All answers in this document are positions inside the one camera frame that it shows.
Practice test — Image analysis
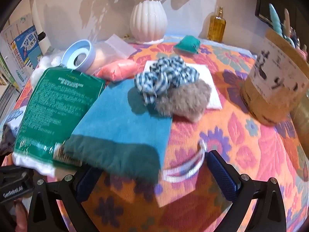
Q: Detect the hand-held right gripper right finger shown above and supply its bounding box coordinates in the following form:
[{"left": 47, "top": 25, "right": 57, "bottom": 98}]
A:
[{"left": 206, "top": 150, "right": 291, "bottom": 232}]

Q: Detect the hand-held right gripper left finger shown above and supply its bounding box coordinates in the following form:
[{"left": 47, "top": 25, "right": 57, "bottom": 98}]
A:
[{"left": 28, "top": 167, "right": 103, "bottom": 232}]

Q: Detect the blue teal towel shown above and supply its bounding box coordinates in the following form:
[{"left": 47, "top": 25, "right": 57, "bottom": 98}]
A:
[{"left": 63, "top": 81, "right": 173, "bottom": 183}]

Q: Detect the green packet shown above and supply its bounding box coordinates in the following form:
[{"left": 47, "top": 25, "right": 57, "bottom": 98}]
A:
[{"left": 12, "top": 68, "right": 106, "bottom": 177}]

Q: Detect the teal clay bag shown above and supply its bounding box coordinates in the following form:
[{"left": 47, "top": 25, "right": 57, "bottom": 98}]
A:
[{"left": 173, "top": 35, "right": 201, "bottom": 54}]

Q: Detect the person's left hand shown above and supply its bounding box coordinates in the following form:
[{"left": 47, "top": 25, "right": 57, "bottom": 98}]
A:
[{"left": 13, "top": 198, "right": 30, "bottom": 232}]

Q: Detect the floral tablecloth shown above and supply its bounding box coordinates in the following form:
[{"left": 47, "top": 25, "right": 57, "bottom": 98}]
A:
[{"left": 5, "top": 37, "right": 309, "bottom": 232}]

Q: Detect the white purple striped headband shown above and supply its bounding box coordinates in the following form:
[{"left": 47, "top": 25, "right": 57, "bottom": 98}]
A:
[{"left": 162, "top": 140, "right": 207, "bottom": 182}]

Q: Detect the brown furry scrunchie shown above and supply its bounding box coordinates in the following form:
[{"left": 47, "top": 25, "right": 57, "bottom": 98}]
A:
[{"left": 154, "top": 80, "right": 211, "bottom": 122}]

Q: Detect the stack of books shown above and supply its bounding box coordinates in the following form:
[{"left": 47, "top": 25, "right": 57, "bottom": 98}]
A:
[{"left": 0, "top": 60, "right": 22, "bottom": 131}]

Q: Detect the cardboard pen holder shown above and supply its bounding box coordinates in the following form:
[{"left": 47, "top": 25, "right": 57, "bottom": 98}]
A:
[{"left": 240, "top": 28, "right": 309, "bottom": 126}]

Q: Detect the white square pad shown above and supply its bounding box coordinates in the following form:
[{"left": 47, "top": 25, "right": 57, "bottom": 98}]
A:
[{"left": 142, "top": 60, "right": 222, "bottom": 110}]

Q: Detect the orange clay bag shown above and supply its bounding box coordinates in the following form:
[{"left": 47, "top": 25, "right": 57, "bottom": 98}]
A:
[{"left": 95, "top": 59, "right": 138, "bottom": 81}]

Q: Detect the blue bowl with round item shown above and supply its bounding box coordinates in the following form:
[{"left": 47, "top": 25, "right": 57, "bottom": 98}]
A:
[{"left": 61, "top": 40, "right": 107, "bottom": 75}]

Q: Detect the clear plastic bag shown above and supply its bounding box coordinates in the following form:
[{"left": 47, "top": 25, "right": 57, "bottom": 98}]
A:
[{"left": 97, "top": 34, "right": 138, "bottom": 60}]

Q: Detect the yellow glass bottle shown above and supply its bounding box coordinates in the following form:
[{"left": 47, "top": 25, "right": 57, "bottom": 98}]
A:
[{"left": 207, "top": 6, "right": 227, "bottom": 43}]

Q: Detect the bunch of pens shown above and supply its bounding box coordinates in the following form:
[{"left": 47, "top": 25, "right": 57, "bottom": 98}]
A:
[{"left": 268, "top": 3, "right": 309, "bottom": 58}]

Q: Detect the white ribbed vase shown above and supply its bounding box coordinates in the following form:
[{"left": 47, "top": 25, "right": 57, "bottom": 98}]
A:
[{"left": 130, "top": 0, "right": 168, "bottom": 43}]

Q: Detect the white pipe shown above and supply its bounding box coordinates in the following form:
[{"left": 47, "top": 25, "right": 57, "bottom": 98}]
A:
[{"left": 29, "top": 0, "right": 52, "bottom": 54}]

